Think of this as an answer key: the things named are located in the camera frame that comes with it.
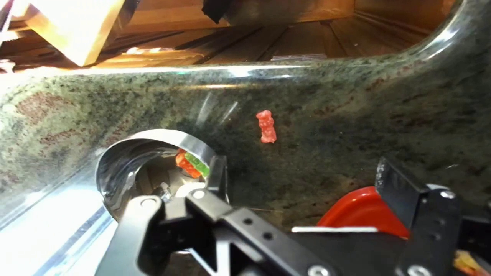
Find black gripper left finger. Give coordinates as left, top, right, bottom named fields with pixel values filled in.
left=95, top=152, right=310, bottom=276

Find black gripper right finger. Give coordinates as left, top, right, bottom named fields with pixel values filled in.
left=374, top=157, right=465, bottom=276

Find green gummy bear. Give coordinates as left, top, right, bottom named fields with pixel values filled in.
left=184, top=152, right=212, bottom=178

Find red gummy bear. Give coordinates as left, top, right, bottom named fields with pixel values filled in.
left=173, top=149, right=202, bottom=181
left=254, top=109, right=279, bottom=146

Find stainless steel bowl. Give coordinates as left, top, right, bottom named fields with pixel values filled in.
left=95, top=128, right=218, bottom=223

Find clear bag of gummy bears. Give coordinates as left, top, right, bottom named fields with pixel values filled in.
left=451, top=249, right=491, bottom=276

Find red plate with food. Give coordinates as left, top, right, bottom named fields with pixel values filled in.
left=316, top=185, right=413, bottom=241

